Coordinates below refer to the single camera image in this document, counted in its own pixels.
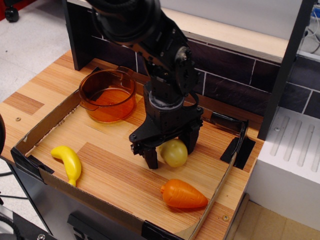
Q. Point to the black tape front right corner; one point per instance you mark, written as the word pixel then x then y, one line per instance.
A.
pixel 151 231

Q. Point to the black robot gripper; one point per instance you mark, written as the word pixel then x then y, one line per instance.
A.
pixel 161 125

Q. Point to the yellow plastic toy banana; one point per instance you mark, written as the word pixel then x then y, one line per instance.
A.
pixel 71 162

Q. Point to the orange transparent plastic pot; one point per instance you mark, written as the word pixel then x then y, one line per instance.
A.
pixel 108 95

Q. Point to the black chair caster wheel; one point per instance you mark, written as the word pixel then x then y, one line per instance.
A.
pixel 11 14

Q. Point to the brown cardboard fence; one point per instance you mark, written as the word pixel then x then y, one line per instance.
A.
pixel 116 188

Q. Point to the black tape strip right corner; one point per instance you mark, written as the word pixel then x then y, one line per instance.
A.
pixel 242 149

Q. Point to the wooden shelf with tile backsplash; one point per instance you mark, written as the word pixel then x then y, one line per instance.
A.
pixel 241 80

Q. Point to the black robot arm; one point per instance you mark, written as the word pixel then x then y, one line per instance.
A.
pixel 171 105

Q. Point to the black tape front left corner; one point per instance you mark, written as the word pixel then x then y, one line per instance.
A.
pixel 30 165

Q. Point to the yellow plastic toy potato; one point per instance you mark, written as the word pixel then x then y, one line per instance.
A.
pixel 174 153

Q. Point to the orange plastic toy carrot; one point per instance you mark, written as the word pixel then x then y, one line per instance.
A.
pixel 179 194

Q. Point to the white ribbed drainboard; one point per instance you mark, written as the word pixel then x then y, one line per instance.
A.
pixel 286 176

